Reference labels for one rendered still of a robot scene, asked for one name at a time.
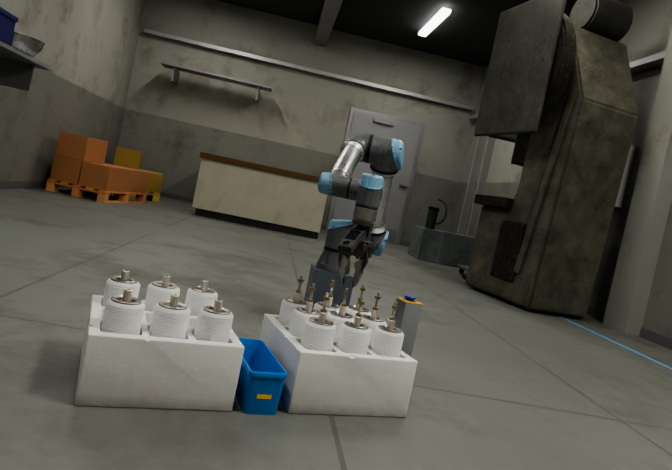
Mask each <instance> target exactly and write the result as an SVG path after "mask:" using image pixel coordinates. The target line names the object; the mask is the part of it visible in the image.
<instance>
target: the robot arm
mask: <svg viewBox="0 0 672 470"><path fill-rule="evenodd" d="M403 159H404V143H403V142H402V141H401V140H397V139H394V138H388V137H382V136H377V135H372V134H358V135H355V136H353V137H351V138H349V139H347V140H346V141H345V142H344V143H343V145H342V146H341V149H340V155H339V157H338V159H337V161H336V163H335V165H334V166H333V168H332V170H331V172H328V173H327V172H323V173H321V175H320V178H319V183H318V191H319V192H320V193H323V194H326V195H328V196H329V195H331V196H336V197H341V198H345V199H349V200H354V201H356V203H355V208H354V209H353V212H354V213H353V218H354V219H353V220H340V219H332V220H331V221H330V223H329V227H328V229H327V230H328V231H327V236H326V240H325V245H324V250H323V252H322V254H321V256H320V257H319V259H318V261H317V264H316V267H317V268H319V269H322V270H325V271H329V272H334V273H339V275H340V280H341V283H342V284H344V281H345V274H349V272H350V256H355V257H356V259H359V257H360V259H359V260H358V261H356V262H355V263H354V267H355V272H354V274H353V275H354V279H353V281H352V286H353V287H355V286H356V285H357V284H358V282H359V281H360V279H361V277H362V276H364V274H365V267H366V265H367V263H368V259H369V258H371V257H372V255H376V256H380V255H381V254H382V252H383V250H384V247H385V244H386V241H387V238H388V235H389V232H388V231H387V230H386V225H385V224H384V221H385V215H386V210H387V205H388V200H389V195H390V190H391V185H392V180H393V176H394V175H396V174H397V173H398V170H401V169H402V167H403ZM359 162H365V163H370V169H371V171H372V172H373V174H368V173H363V174H362V176H361V179H356V178H351V177H352V174H353V172H354V170H355V168H356V166H357V163H359ZM356 224H357V225H356Z"/></svg>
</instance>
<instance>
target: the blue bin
mask: <svg viewBox="0 0 672 470"><path fill-rule="evenodd" d="M238 339H239V340H240V342H241V343H242V344H243V346H244V348H245V349H244V354H243V358H242V363H241V368H240V373H239V378H238V383H237V388H236V392H235V397H236V399H237V401H238V403H239V405H240V407H241V409H242V412H243V413H245V414H258V415H275V414H276V411H277V408H278V404H279V400H280V396H281V392H282V388H283V384H284V380H285V379H286V378H287V372H286V371H285V369H284V368H283V367H282V365H281V364H280V363H279V361H278V360H277V359H276V357H275V356H274V355H273V353H272V352H271V351H270V349H269V348H268V347H267V345H266V344H265V343H264V341H262V340H259V339H248V338H238Z"/></svg>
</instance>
